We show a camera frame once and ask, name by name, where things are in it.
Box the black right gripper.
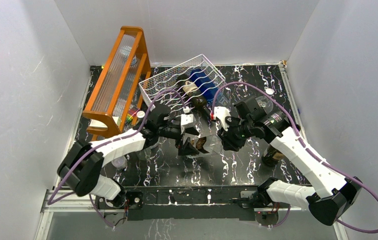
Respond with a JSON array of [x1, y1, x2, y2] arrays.
[[216, 116, 254, 153]]

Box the dark green wine bottle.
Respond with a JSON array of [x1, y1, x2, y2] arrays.
[[176, 74, 211, 119]]

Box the clear square whisky bottle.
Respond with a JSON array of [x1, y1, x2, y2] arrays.
[[188, 134, 223, 158]]

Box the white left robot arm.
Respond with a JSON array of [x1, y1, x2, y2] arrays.
[[57, 104, 198, 208]]

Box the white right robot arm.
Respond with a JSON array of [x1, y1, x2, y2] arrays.
[[211, 97, 362, 226]]

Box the olive green wine bottle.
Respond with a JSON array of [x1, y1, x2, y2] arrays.
[[261, 145, 285, 167]]

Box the clear glass jar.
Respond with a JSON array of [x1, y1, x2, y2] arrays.
[[132, 141, 159, 161]]

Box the box of coloured markers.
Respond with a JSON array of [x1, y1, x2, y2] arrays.
[[124, 108, 143, 126]]

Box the small clear plastic cup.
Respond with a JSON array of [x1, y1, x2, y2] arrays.
[[111, 156, 127, 170]]

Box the orange wooden shelf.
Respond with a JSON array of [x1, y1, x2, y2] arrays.
[[82, 26, 152, 141]]

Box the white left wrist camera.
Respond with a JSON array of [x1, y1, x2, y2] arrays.
[[180, 106, 196, 135]]

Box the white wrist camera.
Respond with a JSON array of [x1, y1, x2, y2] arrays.
[[180, 106, 196, 135], [210, 106, 231, 131]]

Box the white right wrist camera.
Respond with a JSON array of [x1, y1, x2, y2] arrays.
[[210, 106, 231, 131]]

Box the white wire wine rack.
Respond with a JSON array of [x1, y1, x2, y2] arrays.
[[139, 54, 226, 113]]

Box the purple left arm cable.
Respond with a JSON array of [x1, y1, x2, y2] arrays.
[[46, 88, 189, 206]]

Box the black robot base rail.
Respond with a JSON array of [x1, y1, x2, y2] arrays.
[[96, 185, 292, 223]]

